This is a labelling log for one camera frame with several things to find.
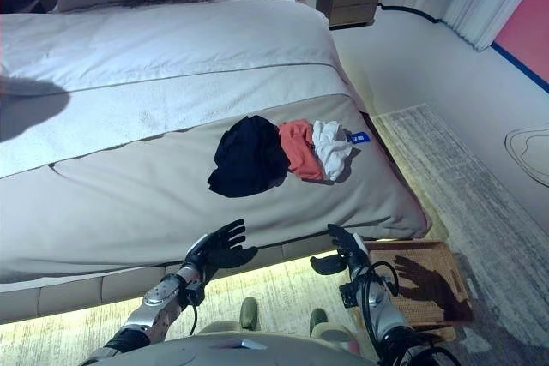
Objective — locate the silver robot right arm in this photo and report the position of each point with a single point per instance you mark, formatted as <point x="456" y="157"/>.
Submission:
<point x="386" y="314"/>

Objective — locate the silver robot leg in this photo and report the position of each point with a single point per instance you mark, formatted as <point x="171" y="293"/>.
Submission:
<point x="318" y="323"/>
<point x="249" y="314"/>

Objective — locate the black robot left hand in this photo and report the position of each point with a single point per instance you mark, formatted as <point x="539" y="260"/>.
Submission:
<point x="223" y="250"/>

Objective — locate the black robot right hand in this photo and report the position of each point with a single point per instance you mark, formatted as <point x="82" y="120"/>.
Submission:
<point x="351" y="254"/>

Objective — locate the bed with beige cover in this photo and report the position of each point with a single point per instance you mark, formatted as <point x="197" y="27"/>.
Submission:
<point x="150" y="194"/>

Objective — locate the grey striped rug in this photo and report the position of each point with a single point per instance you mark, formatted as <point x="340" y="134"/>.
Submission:
<point x="450" y="160"/>

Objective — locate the white garment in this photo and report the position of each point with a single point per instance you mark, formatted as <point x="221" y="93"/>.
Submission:
<point x="332" y="151"/>

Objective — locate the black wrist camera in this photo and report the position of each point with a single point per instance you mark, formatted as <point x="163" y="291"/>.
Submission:
<point x="195" y="293"/>
<point x="347" y="295"/>

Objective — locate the blue tag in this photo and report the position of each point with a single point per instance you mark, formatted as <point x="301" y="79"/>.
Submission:
<point x="359" y="137"/>

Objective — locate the orange garment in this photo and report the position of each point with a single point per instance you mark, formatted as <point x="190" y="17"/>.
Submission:
<point x="300" y="151"/>

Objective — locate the black garment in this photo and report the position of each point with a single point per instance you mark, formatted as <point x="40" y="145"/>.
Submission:
<point x="249" y="156"/>

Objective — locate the silver robot right leg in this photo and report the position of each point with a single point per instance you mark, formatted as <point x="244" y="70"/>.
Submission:
<point x="318" y="323"/>

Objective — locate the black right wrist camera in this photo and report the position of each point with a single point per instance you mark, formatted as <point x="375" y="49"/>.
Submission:
<point x="347" y="295"/>

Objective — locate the grey textured bed sheet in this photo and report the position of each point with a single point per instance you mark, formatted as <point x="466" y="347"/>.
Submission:
<point x="171" y="100"/>

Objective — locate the grey robot torso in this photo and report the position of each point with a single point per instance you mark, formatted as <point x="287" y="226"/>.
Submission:
<point x="214" y="353"/>

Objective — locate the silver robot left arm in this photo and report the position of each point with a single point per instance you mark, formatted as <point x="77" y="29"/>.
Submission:
<point x="158" y="297"/>

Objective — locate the brown wicker basket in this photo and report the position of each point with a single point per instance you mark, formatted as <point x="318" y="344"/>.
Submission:
<point x="412" y="254"/>

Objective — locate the wooden nightstand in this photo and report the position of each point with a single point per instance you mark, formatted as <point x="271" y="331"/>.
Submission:
<point x="349" y="1"/>

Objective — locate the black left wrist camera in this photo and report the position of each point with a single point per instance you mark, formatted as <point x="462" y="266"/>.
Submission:
<point x="195" y="293"/>

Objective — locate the white duvet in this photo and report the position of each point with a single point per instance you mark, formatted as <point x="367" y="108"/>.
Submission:
<point x="150" y="40"/>

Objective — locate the silver robot left leg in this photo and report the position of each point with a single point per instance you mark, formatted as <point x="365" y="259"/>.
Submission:
<point x="249" y="314"/>

